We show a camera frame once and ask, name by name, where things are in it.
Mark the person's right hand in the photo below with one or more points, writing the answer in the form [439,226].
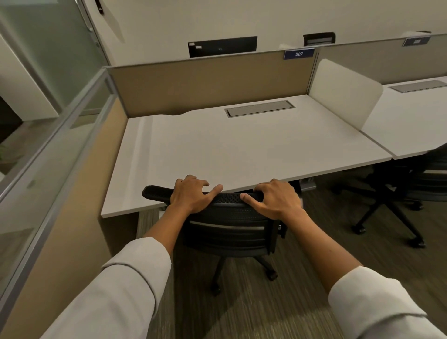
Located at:
[279,201]

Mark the person's left hand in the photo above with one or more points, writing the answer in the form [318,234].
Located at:
[188,199]

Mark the person's right thumb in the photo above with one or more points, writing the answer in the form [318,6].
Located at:
[251,203]

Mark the person's left middle finger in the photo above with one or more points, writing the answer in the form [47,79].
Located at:
[191,178]

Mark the person's left thumb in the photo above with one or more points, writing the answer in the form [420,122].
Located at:
[213,195]

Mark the black mesh office chair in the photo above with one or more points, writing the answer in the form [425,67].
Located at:
[230,227]

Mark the person's left forearm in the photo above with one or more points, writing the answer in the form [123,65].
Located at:
[132,272]

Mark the person's right forearm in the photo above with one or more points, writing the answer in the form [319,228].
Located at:
[349,276]

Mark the white office desk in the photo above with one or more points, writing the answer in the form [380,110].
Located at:
[241,146]
[412,118]

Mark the beige fabric desk partition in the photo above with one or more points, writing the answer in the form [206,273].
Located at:
[209,82]

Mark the black computer monitor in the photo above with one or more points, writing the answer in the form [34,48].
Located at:
[222,46]

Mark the glass side partition panel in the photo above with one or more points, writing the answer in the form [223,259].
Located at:
[52,174]

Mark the white curved side divider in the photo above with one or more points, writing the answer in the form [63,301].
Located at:
[344,94]

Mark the blue desk number plate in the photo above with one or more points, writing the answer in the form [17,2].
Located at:
[299,53]
[416,41]

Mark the frosted glass door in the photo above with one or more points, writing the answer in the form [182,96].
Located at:
[56,49]

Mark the white cabinet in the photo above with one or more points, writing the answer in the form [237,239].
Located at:
[24,87]

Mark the grey fabric desk partition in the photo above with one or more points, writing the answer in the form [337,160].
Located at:
[380,59]

